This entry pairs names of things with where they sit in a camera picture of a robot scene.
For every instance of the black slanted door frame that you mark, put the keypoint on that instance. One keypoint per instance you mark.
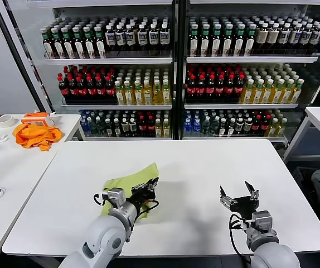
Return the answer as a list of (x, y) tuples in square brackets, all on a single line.
[(19, 56)]

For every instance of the dark bottle beige label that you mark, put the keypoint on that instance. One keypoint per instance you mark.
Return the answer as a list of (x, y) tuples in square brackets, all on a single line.
[(262, 37), (273, 37)]

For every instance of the beige tape roll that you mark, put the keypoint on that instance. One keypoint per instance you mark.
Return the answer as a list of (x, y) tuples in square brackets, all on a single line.
[(5, 125)]

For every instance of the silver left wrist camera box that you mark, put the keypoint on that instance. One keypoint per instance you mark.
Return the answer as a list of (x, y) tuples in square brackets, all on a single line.
[(116, 197)]

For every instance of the orange and white box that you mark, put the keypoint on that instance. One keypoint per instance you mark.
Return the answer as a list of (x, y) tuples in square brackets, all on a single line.
[(34, 117)]

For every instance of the blue water bottle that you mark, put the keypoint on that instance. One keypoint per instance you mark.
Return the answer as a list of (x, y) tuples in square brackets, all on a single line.
[(84, 125), (196, 127), (188, 127)]

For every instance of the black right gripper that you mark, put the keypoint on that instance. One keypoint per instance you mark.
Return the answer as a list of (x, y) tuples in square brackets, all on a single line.
[(245, 208)]

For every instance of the small dark bottle white cap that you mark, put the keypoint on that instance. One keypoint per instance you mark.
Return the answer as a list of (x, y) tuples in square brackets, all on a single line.
[(133, 127), (223, 128), (231, 128), (116, 128), (248, 127), (108, 128), (239, 127), (125, 127)]

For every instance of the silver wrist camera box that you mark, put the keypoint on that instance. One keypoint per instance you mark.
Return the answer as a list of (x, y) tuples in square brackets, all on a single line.
[(262, 222), (116, 197)]

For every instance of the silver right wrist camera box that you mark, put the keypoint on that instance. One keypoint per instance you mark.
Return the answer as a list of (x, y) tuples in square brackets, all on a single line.
[(262, 222)]

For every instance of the small white object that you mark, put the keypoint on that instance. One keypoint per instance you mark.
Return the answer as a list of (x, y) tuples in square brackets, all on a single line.
[(1, 138)]

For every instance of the crumpled orange cloth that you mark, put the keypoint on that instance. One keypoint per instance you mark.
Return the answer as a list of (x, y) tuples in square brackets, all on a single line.
[(34, 135)]

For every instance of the black cabinet centre post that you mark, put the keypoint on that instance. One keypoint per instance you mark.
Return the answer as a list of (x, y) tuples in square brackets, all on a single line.
[(180, 69)]

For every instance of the dark bottle green cap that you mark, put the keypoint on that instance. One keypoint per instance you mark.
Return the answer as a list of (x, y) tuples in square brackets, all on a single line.
[(89, 44), (216, 42), (48, 44), (78, 44), (58, 44), (100, 44), (250, 42), (239, 42), (68, 44), (194, 42), (204, 42), (228, 42)]

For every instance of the dark bottle blue white label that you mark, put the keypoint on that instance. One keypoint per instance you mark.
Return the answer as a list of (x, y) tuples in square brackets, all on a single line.
[(295, 37), (164, 39), (120, 39), (306, 37), (142, 39), (110, 39), (283, 37), (317, 37), (154, 39), (131, 39)]

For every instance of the cola bottle red cap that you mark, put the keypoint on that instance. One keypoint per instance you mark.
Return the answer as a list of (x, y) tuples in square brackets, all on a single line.
[(256, 127), (200, 89), (101, 90), (229, 89), (210, 89), (142, 127), (219, 89), (265, 127), (63, 90), (82, 90), (150, 127), (91, 90), (191, 89), (73, 90), (110, 90), (238, 89)]

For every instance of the clear green water bottle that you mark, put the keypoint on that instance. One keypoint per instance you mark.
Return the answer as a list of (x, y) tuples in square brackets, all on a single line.
[(92, 127), (214, 127), (206, 127), (100, 127)]

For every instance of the yellow drink bottle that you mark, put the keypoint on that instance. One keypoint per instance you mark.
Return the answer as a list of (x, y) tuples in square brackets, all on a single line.
[(267, 93), (138, 96), (166, 96), (147, 96), (128, 96), (277, 93), (119, 96), (281, 129), (166, 129), (247, 93), (297, 93), (287, 93), (158, 129), (273, 129), (157, 96), (257, 93)]

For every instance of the glass drinks display cabinet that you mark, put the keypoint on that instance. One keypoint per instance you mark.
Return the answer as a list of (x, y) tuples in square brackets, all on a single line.
[(23, 42)]

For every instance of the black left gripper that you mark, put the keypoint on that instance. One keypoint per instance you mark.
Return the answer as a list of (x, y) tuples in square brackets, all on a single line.
[(143, 196)]

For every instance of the green T-shirt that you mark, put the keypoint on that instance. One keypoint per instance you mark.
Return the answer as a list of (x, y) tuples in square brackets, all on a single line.
[(132, 178)]

